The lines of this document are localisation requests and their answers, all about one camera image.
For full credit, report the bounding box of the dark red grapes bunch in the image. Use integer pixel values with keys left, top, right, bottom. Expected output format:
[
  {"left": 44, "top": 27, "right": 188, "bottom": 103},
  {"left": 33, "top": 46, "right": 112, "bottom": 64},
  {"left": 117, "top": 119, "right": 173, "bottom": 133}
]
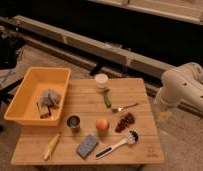
[{"left": 115, "top": 113, "right": 135, "bottom": 133}]

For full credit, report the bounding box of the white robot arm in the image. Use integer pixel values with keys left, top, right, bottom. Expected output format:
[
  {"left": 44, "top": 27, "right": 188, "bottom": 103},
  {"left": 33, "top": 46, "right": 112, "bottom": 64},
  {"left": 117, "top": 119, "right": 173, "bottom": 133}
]
[{"left": 154, "top": 62, "right": 203, "bottom": 113}]

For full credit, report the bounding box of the white paper cup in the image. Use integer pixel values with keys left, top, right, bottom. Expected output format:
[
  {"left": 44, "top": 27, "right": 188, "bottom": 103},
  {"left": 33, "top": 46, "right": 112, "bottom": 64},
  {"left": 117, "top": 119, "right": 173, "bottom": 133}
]
[{"left": 94, "top": 74, "right": 108, "bottom": 89}]

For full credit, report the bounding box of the small metal cup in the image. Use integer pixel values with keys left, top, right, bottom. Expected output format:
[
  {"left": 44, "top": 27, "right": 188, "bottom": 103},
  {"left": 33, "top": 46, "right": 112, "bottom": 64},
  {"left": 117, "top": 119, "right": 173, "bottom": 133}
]
[{"left": 67, "top": 115, "right": 80, "bottom": 132}]

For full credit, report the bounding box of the metal fork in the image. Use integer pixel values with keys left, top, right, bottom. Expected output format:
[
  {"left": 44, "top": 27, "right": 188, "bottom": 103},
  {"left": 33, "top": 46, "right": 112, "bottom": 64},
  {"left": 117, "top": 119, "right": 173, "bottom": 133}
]
[{"left": 111, "top": 102, "right": 139, "bottom": 113}]

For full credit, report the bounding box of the wooden folding table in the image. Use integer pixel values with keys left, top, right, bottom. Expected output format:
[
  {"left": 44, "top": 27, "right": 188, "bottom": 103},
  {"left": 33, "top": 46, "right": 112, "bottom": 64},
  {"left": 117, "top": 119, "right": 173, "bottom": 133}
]
[{"left": 11, "top": 78, "right": 164, "bottom": 165}]

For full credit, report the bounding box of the orange fruit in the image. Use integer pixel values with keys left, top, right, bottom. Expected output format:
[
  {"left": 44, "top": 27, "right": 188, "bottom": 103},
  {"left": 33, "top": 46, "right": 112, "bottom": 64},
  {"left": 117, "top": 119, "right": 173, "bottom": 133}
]
[{"left": 95, "top": 118, "right": 109, "bottom": 131}]

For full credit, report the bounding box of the grey crumpled cloth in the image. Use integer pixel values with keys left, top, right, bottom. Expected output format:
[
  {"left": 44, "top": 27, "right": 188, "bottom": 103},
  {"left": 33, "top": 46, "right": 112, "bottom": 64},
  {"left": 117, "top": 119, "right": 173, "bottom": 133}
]
[{"left": 41, "top": 89, "right": 61, "bottom": 106}]

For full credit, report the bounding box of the white dish brush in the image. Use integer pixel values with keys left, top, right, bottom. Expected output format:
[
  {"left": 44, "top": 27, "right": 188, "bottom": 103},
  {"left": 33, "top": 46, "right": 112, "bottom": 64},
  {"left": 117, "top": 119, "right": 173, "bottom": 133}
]
[{"left": 95, "top": 130, "right": 139, "bottom": 159}]

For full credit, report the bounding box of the wooden block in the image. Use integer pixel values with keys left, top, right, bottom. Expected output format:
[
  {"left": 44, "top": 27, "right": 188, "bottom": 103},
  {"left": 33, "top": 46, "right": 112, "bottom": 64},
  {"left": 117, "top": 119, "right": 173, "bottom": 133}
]
[{"left": 37, "top": 101, "right": 51, "bottom": 118}]

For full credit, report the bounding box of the blue grey sponge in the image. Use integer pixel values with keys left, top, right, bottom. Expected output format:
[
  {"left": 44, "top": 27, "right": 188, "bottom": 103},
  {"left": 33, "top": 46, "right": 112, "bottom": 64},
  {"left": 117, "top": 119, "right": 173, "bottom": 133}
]
[{"left": 76, "top": 135, "right": 99, "bottom": 159}]

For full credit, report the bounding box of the yellow banana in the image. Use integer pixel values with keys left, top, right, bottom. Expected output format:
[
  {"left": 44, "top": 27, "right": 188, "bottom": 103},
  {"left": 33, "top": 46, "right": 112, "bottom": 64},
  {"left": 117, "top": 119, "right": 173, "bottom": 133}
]
[{"left": 43, "top": 133, "right": 60, "bottom": 161}]

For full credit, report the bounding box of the yellow plastic bin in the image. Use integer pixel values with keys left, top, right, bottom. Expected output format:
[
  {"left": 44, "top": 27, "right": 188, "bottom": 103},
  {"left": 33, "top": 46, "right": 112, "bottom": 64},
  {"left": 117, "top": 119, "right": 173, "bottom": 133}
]
[{"left": 4, "top": 67, "right": 71, "bottom": 126}]

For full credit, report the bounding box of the black tripod stand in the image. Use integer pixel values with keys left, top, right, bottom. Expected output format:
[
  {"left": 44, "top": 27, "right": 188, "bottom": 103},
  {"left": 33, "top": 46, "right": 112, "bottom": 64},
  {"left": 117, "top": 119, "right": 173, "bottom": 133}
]
[{"left": 0, "top": 31, "right": 25, "bottom": 132}]

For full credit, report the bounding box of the green handled peeler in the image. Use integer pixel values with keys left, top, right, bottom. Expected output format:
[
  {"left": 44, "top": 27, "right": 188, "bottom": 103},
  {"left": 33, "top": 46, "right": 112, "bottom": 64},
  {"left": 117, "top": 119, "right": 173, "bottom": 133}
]
[{"left": 102, "top": 88, "right": 111, "bottom": 108}]

